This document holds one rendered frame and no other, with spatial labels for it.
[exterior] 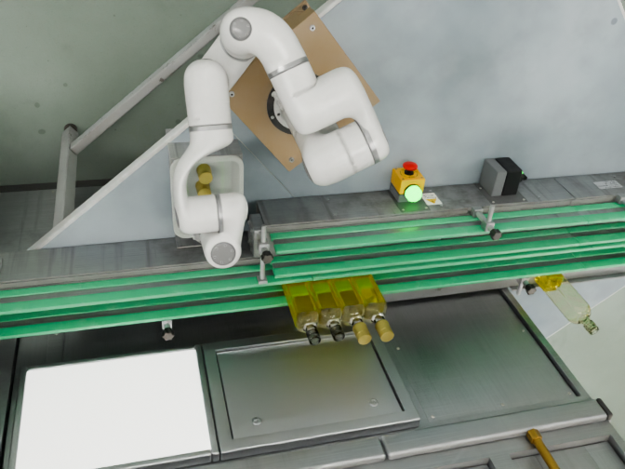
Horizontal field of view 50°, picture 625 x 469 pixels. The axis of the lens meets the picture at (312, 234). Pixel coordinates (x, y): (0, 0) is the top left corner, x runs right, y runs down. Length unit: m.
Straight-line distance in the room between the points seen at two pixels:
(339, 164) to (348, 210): 0.47
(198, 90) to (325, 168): 0.28
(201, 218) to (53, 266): 0.55
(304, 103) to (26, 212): 1.31
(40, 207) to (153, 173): 0.76
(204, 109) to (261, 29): 0.18
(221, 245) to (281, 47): 0.40
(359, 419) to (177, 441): 0.41
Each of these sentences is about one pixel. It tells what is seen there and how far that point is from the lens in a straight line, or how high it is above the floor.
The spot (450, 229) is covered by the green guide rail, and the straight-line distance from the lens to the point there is 1.79.
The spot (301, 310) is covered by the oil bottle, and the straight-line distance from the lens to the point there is 1.63.
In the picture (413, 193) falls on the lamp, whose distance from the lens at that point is 1.79.
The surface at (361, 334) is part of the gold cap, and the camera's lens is 1.60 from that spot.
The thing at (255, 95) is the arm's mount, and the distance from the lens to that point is 1.55.
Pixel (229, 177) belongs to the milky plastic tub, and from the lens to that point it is 1.71.
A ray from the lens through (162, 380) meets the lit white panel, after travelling 1.68.
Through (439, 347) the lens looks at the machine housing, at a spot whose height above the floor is 1.07.
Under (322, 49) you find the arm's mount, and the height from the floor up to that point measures 0.84.
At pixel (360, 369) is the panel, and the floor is 1.14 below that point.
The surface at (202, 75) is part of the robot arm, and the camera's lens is 1.31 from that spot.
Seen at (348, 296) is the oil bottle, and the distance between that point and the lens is 1.68.
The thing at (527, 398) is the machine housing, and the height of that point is 1.28.
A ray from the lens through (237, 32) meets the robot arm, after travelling 1.29.
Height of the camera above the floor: 2.24
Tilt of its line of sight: 52 degrees down
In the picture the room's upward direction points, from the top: 156 degrees clockwise
